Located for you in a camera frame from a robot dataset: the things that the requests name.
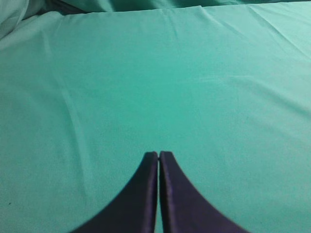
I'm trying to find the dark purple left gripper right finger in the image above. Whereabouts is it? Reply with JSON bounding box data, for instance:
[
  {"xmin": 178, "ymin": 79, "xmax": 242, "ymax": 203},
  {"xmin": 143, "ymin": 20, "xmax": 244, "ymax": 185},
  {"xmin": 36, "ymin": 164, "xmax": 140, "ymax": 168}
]
[{"xmin": 159, "ymin": 151, "xmax": 247, "ymax": 233}]

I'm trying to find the green backdrop cloth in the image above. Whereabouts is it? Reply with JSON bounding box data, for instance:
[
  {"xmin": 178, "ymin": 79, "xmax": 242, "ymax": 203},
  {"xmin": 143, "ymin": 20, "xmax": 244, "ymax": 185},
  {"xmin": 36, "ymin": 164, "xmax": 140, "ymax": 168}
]
[{"xmin": 0, "ymin": 0, "xmax": 311, "ymax": 41}]

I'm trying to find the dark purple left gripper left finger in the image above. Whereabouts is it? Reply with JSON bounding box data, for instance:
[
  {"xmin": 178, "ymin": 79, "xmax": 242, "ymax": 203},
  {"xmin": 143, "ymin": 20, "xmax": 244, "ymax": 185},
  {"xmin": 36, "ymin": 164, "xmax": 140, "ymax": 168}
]
[{"xmin": 73, "ymin": 152, "xmax": 157, "ymax": 233}]

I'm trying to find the green table cloth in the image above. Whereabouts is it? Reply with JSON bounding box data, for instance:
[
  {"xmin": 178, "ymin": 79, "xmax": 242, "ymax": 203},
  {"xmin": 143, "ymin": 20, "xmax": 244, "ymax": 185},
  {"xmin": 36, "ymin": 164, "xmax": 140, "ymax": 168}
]
[{"xmin": 0, "ymin": 1, "xmax": 311, "ymax": 233}]

